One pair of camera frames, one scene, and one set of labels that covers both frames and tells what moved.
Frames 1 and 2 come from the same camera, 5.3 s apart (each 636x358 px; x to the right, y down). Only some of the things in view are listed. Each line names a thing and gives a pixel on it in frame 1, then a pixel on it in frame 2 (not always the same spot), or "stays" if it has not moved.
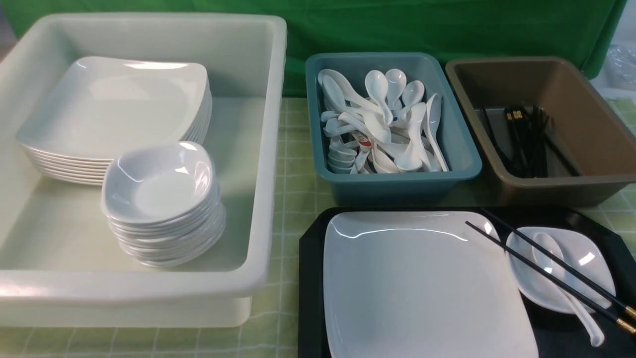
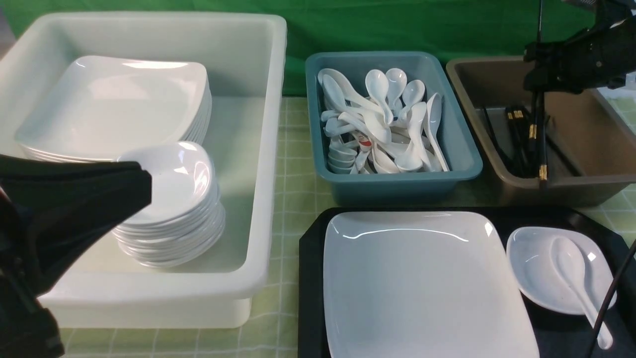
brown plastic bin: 582,124 stays
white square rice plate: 421,284 stays
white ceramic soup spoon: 552,245 → 569,260
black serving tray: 557,334 stays
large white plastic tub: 59,267 stays
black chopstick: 630,311 → 537,114
